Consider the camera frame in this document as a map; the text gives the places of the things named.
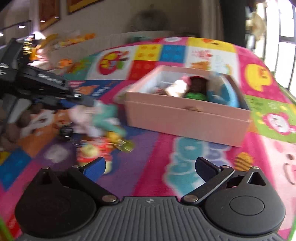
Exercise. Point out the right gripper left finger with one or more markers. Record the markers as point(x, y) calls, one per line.
point(86, 178)

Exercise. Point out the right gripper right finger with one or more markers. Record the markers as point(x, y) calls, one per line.
point(213, 177)

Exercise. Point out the pink teal toy figure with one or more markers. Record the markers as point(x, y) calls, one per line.
point(187, 80)

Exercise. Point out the colourful cartoon play mat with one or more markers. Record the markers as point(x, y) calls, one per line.
point(162, 164)

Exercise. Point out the pink white cloth bundle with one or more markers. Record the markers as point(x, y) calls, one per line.
point(81, 118)

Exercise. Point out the teal plastic toy piece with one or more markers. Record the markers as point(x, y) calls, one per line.
point(106, 118)

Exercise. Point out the pink cardboard box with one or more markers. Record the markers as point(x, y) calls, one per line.
point(184, 117)

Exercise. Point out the framed red picture middle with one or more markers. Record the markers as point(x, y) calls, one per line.
point(49, 13)

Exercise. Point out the brown-haired crochet doll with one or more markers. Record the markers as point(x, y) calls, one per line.
point(197, 88)

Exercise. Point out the yellow packaged bread snack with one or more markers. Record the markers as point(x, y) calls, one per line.
point(176, 89)

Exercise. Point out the framed picture right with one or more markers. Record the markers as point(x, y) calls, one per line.
point(76, 5)

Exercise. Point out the teal cloth on sofa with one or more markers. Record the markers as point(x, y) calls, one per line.
point(137, 39)

